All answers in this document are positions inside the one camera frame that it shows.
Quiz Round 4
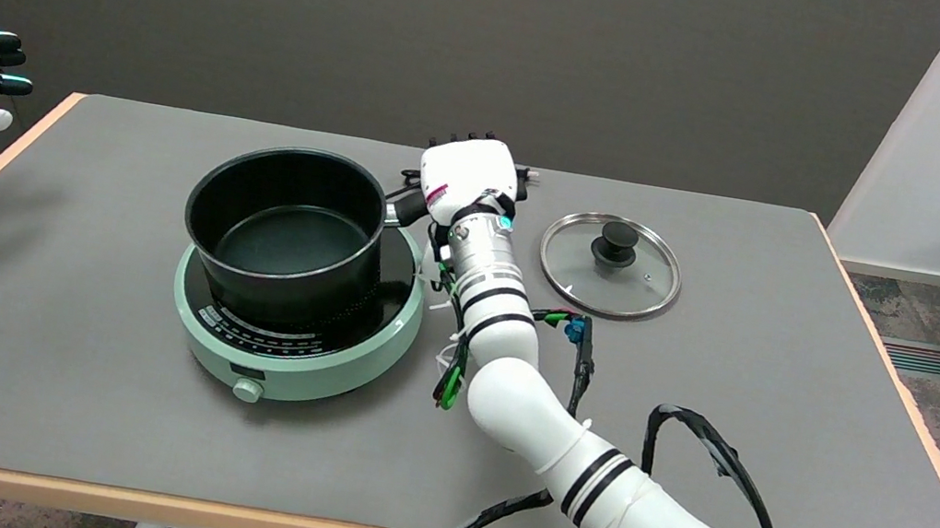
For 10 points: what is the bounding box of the wooden-edged table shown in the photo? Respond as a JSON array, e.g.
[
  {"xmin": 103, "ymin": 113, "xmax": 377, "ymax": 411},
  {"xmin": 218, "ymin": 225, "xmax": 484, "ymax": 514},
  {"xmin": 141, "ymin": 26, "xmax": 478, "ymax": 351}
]
[{"xmin": 0, "ymin": 80, "xmax": 940, "ymax": 528}]

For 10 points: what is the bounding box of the black soup pot with handle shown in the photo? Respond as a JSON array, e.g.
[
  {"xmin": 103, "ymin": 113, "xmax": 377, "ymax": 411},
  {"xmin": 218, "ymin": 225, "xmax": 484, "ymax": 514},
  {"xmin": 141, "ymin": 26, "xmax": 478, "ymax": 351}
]
[{"xmin": 170, "ymin": 132, "xmax": 439, "ymax": 351}]

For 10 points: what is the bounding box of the floor vent grille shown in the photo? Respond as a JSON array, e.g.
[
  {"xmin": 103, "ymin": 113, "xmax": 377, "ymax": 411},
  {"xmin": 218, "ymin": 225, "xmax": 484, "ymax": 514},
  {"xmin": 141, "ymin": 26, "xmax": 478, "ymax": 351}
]
[{"xmin": 875, "ymin": 336, "xmax": 940, "ymax": 380}]

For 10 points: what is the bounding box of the robot cable with blue connector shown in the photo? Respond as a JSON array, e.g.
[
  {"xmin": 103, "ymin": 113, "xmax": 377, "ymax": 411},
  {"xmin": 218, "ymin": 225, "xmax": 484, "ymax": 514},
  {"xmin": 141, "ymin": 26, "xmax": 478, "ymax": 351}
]
[{"xmin": 519, "ymin": 306, "xmax": 603, "ymax": 418}]

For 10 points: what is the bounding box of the green round induction cooker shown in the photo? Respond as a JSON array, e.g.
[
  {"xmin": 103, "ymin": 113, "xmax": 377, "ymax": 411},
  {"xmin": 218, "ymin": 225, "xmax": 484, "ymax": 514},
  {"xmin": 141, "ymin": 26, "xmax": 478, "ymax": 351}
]
[{"xmin": 159, "ymin": 194, "xmax": 437, "ymax": 428}]

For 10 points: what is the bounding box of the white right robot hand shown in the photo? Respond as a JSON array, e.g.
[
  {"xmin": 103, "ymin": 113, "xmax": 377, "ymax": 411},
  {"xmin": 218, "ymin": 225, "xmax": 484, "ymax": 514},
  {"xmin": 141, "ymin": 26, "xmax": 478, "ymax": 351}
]
[{"xmin": 411, "ymin": 123, "xmax": 538, "ymax": 238}]

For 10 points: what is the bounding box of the long black looping robot cable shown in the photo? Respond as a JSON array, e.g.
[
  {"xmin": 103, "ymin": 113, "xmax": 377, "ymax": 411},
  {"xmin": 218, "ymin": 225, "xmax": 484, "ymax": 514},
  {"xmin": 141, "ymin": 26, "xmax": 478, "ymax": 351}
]
[{"xmin": 426, "ymin": 373, "xmax": 851, "ymax": 528}]

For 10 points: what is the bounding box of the glass lid with black knob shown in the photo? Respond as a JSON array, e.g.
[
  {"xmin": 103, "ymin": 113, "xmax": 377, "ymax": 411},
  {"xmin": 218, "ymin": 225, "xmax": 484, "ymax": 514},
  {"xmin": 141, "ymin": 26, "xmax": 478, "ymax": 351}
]
[{"xmin": 532, "ymin": 205, "xmax": 690, "ymax": 328}]

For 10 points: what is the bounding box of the robot cable with green wires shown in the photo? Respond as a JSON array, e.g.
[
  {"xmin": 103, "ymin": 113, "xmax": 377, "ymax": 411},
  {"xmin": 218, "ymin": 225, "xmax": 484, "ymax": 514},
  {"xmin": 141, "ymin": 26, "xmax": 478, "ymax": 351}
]
[{"xmin": 401, "ymin": 239, "xmax": 488, "ymax": 414}]

